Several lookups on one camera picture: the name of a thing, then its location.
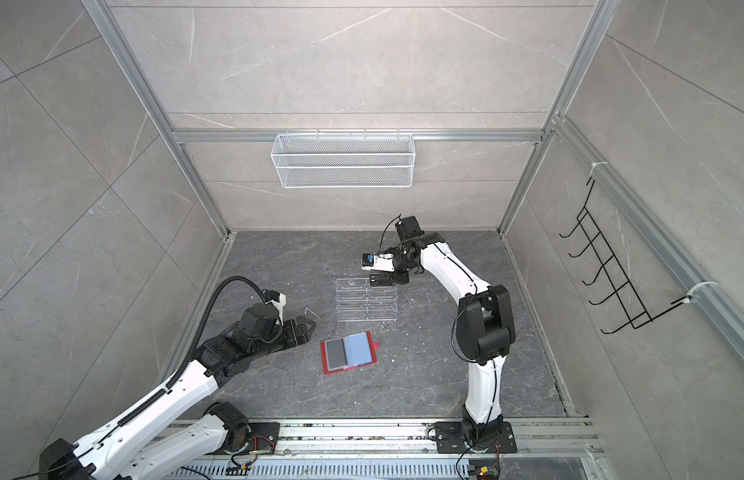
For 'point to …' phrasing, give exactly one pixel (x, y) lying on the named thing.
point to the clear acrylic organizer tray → (358, 301)
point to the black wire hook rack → (635, 313)
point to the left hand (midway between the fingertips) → (306, 321)
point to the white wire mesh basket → (343, 160)
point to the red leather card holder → (349, 352)
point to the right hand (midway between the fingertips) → (385, 266)
